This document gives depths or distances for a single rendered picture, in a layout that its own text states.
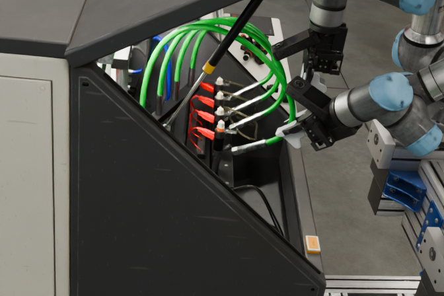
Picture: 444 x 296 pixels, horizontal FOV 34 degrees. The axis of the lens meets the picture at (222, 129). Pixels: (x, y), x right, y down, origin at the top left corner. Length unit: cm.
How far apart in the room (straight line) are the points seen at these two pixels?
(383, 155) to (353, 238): 122
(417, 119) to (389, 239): 197
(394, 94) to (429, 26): 73
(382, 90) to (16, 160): 73
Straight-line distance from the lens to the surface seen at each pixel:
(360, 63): 486
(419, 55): 214
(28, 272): 168
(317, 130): 154
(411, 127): 146
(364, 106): 144
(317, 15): 163
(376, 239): 337
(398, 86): 141
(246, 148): 170
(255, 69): 241
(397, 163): 218
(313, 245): 175
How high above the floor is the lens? 210
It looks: 33 degrees down
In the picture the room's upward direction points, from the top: 8 degrees clockwise
